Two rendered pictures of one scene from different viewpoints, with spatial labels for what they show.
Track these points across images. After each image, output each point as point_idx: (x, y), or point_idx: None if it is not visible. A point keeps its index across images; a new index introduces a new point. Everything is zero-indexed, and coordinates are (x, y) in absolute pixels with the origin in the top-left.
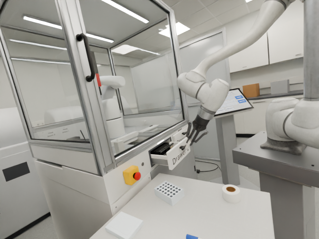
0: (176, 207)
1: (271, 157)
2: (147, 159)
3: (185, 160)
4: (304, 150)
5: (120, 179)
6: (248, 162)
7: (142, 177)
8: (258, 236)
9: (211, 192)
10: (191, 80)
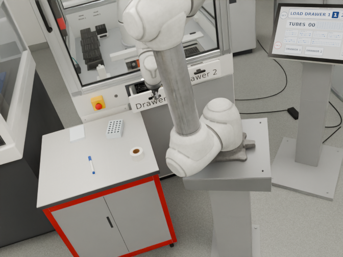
0: (107, 141)
1: None
2: (123, 92)
3: (204, 102)
4: (223, 161)
5: (89, 103)
6: None
7: (115, 106)
8: (111, 178)
9: (136, 146)
10: (136, 43)
